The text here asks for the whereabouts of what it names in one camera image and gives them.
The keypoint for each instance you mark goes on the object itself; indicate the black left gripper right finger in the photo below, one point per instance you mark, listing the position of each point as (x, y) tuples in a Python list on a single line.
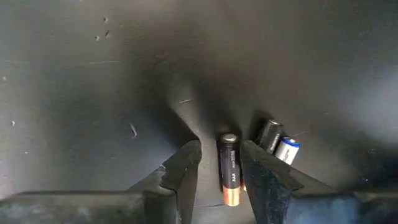
[(270, 186)]

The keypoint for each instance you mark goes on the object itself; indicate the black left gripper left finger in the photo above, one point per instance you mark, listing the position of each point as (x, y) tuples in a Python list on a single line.
[(174, 180)]

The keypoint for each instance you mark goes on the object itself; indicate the white battery with blue end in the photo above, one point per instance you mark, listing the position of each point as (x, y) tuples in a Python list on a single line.
[(287, 151)]

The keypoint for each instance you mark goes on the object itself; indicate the black table mat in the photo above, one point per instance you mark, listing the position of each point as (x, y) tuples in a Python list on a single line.
[(93, 93)]

